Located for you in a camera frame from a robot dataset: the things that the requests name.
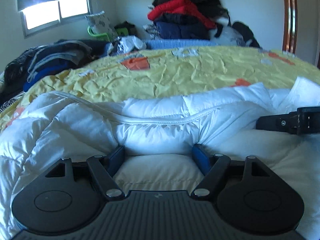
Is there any bright window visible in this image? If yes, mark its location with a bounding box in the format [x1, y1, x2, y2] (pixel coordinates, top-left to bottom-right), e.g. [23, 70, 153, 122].
[21, 0, 91, 38]

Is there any light blue knitted blanket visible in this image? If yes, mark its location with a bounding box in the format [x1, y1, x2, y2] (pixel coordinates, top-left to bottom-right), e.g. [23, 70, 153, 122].
[143, 40, 218, 50]

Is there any crumpled white printed bag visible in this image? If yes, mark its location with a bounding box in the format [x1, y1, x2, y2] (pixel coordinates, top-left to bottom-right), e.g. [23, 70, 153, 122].
[107, 36, 146, 56]

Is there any yellow patterned bedspread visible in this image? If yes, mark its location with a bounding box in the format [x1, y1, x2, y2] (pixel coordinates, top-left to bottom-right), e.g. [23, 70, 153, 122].
[1, 46, 319, 129]

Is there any navy blue garment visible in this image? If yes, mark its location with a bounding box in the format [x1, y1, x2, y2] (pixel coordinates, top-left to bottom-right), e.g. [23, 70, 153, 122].
[153, 13, 210, 40]

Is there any grey patterned cushion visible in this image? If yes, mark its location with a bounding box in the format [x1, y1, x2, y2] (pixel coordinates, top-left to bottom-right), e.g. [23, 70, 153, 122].
[85, 11, 116, 34]

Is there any white puffer jacket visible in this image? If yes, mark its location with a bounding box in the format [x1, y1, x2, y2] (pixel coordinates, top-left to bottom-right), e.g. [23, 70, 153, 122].
[1, 77, 319, 239]

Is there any dark clothes pile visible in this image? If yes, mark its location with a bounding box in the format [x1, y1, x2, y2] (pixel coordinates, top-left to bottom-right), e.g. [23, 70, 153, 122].
[1, 40, 109, 104]

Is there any wooden door frame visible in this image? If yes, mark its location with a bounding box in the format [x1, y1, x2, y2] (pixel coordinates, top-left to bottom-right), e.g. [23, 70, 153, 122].
[283, 0, 298, 54]

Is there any red garment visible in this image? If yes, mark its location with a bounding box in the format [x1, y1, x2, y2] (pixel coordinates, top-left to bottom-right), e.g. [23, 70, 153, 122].
[147, 0, 216, 29]

